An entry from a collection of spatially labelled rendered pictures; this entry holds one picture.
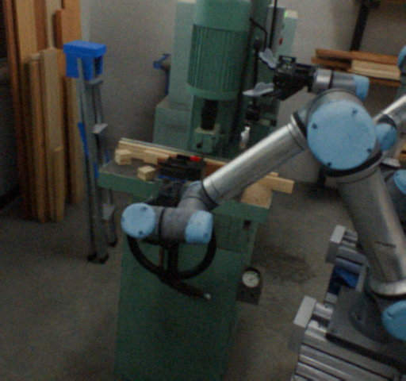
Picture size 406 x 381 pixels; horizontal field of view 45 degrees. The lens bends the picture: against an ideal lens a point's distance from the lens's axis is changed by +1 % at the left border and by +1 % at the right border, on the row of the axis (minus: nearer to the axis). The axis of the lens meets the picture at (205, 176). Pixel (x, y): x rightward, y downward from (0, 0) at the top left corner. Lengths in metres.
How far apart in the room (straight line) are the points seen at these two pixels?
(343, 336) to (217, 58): 0.88
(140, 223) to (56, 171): 2.01
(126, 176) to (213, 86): 0.43
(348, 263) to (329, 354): 0.48
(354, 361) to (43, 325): 1.51
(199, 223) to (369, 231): 0.35
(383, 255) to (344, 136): 0.27
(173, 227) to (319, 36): 3.01
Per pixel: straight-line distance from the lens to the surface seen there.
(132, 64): 4.13
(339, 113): 0.90
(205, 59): 1.56
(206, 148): 1.66
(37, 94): 2.88
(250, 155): 1.10
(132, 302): 1.92
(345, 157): 0.91
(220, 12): 1.53
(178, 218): 1.05
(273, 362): 2.36
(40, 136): 2.96
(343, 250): 1.76
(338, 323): 1.31
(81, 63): 2.41
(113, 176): 1.68
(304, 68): 1.46
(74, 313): 2.48
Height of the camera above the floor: 1.60
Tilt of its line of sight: 24 degrees down
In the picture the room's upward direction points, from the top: 8 degrees clockwise
